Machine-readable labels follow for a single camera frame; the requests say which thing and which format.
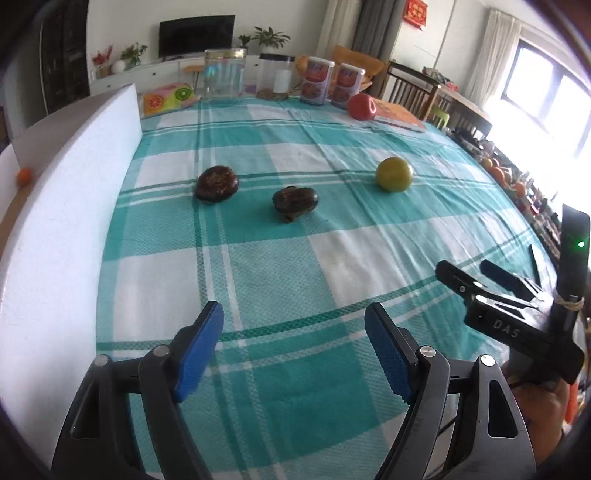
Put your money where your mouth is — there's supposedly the orange book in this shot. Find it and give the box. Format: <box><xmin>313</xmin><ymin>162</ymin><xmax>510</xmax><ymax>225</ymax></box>
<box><xmin>372</xmin><ymin>100</ymin><xmax>426</xmax><ymax>134</ymax></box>

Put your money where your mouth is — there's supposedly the white foam box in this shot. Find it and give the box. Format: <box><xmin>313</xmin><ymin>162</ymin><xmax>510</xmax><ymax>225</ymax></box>
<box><xmin>0</xmin><ymin>83</ymin><xmax>143</xmax><ymax>467</ymax></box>

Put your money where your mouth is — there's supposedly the black phone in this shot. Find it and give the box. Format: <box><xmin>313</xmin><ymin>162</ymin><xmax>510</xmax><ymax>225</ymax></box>
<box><xmin>529</xmin><ymin>244</ymin><xmax>543</xmax><ymax>287</ymax></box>

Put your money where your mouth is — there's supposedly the yellow-green round fruit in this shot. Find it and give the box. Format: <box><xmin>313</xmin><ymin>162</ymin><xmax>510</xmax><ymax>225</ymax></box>
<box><xmin>375</xmin><ymin>157</ymin><xmax>414</xmax><ymax>193</ymax></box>

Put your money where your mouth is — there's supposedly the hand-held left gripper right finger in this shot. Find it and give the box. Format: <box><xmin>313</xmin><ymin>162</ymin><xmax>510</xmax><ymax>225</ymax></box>
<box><xmin>364</xmin><ymin>302</ymin><xmax>537</xmax><ymax>480</ymax></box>

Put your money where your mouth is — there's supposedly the large green potted plant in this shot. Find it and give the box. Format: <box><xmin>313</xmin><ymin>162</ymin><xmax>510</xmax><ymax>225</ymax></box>
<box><xmin>252</xmin><ymin>26</ymin><xmax>291</xmax><ymax>51</ymax></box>

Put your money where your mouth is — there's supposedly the white curtain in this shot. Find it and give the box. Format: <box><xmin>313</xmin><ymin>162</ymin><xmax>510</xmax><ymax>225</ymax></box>
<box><xmin>464</xmin><ymin>9</ymin><xmax>522</xmax><ymax>112</ymax></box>

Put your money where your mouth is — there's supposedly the orange-red clothing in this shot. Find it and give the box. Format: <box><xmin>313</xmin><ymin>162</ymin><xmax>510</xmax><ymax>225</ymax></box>
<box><xmin>566</xmin><ymin>383</ymin><xmax>583</xmax><ymax>423</ymax></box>

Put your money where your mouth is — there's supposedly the dark glass cabinet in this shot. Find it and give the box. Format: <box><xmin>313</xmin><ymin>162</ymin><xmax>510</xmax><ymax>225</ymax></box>
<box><xmin>39</xmin><ymin>0</ymin><xmax>90</xmax><ymax>114</ymax></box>

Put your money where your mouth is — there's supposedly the red labelled tin can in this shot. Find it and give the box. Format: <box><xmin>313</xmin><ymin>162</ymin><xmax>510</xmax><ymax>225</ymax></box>
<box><xmin>331</xmin><ymin>62</ymin><xmax>365</xmax><ymax>110</ymax></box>
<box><xmin>300</xmin><ymin>56</ymin><xmax>335</xmax><ymax>106</ymax></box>

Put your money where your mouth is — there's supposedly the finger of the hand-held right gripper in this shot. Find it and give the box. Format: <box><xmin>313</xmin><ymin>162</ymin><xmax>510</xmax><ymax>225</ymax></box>
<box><xmin>435</xmin><ymin>259</ymin><xmax>585</xmax><ymax>386</ymax></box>
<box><xmin>479</xmin><ymin>258</ymin><xmax>559</xmax><ymax>305</ymax></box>

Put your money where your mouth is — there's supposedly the dark mushroom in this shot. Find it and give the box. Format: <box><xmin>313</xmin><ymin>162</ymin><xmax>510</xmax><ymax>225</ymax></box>
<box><xmin>271</xmin><ymin>185</ymin><xmax>319</xmax><ymax>223</ymax></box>
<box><xmin>194</xmin><ymin>165</ymin><xmax>240</xmax><ymax>202</ymax></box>

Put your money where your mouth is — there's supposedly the fruit print pouch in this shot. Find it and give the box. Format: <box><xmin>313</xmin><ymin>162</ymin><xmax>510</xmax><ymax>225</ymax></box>
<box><xmin>141</xmin><ymin>83</ymin><xmax>201</xmax><ymax>118</ymax></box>

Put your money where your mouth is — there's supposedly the orange armchair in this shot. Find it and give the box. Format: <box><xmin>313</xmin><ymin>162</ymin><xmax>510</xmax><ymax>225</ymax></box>
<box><xmin>295</xmin><ymin>45</ymin><xmax>386</xmax><ymax>93</ymax></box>

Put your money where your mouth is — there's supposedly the left dark mushroom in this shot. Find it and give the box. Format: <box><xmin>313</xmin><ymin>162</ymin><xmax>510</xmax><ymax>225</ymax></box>
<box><xmin>194</xmin><ymin>165</ymin><xmax>240</xmax><ymax>202</ymax></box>

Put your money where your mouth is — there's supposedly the red flower bouquet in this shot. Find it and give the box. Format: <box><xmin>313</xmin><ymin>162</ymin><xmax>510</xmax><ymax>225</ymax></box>
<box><xmin>92</xmin><ymin>45</ymin><xmax>114</xmax><ymax>78</ymax></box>

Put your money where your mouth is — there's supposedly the white low cabinet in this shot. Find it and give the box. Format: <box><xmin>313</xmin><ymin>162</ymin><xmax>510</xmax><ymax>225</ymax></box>
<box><xmin>90</xmin><ymin>53</ymin><xmax>305</xmax><ymax>95</ymax></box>

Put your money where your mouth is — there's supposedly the black television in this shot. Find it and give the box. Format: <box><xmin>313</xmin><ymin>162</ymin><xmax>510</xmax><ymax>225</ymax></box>
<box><xmin>158</xmin><ymin>15</ymin><xmax>235</xmax><ymax>60</ymax></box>

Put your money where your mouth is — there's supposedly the red wall hanging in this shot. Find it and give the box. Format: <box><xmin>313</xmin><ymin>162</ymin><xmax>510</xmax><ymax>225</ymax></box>
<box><xmin>403</xmin><ymin>0</ymin><xmax>428</xmax><ymax>31</ymax></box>

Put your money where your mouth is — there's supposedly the middle dark mushroom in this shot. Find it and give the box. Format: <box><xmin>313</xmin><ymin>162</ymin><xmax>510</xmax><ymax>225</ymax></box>
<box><xmin>271</xmin><ymin>185</ymin><xmax>319</xmax><ymax>223</ymax></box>

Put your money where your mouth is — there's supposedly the wooden dining table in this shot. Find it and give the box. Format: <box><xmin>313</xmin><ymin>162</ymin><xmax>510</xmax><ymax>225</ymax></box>
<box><xmin>425</xmin><ymin>83</ymin><xmax>492</xmax><ymax>139</ymax></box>

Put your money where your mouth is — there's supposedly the clear jar with black lid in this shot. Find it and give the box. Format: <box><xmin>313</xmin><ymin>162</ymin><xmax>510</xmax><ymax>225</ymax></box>
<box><xmin>256</xmin><ymin>54</ymin><xmax>295</xmax><ymax>100</ymax></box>

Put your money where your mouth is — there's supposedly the grey curtain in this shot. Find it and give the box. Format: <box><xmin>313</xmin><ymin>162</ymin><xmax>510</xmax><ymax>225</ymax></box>
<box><xmin>353</xmin><ymin>0</ymin><xmax>407</xmax><ymax>65</ymax></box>

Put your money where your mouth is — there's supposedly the teal checked tablecloth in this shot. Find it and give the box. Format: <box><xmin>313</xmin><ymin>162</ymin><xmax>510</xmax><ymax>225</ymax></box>
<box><xmin>95</xmin><ymin>95</ymin><xmax>561</xmax><ymax>480</ymax></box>

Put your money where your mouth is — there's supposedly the red apple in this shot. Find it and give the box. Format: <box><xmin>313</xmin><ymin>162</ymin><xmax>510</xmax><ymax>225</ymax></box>
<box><xmin>347</xmin><ymin>93</ymin><xmax>378</xmax><ymax>121</ymax></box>

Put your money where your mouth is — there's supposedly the glass jar with gold lid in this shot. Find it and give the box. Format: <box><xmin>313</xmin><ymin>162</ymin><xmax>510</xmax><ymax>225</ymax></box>
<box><xmin>203</xmin><ymin>48</ymin><xmax>247</xmax><ymax>101</ymax></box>

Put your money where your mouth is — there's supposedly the dark framed window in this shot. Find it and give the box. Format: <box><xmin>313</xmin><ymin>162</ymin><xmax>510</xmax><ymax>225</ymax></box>
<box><xmin>503</xmin><ymin>39</ymin><xmax>591</xmax><ymax>153</ymax></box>

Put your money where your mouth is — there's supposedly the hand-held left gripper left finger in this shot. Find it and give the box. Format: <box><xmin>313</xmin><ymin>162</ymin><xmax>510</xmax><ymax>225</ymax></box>
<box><xmin>51</xmin><ymin>300</ymin><xmax>225</xmax><ymax>480</ymax></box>

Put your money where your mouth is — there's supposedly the white standing air conditioner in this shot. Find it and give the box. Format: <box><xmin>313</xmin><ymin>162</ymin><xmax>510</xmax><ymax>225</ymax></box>
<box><xmin>316</xmin><ymin>0</ymin><xmax>363</xmax><ymax>54</ymax></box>

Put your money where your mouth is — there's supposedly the leafy green potted plant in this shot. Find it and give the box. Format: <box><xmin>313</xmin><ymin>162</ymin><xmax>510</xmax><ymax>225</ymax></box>
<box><xmin>121</xmin><ymin>43</ymin><xmax>148</xmax><ymax>70</ymax></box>

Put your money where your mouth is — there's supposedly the row of assorted goods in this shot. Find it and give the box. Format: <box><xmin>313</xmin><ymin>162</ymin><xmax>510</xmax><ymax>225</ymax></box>
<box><xmin>445</xmin><ymin>127</ymin><xmax>561</xmax><ymax>259</ymax></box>

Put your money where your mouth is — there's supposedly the dark wooden chair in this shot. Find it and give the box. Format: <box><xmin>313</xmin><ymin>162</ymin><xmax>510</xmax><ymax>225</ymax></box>
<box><xmin>385</xmin><ymin>62</ymin><xmax>439</xmax><ymax>121</ymax></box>

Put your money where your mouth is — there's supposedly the person's right hand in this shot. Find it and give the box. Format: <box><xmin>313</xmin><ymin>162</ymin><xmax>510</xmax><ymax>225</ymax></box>
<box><xmin>505</xmin><ymin>369</ymin><xmax>573</xmax><ymax>467</ymax></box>

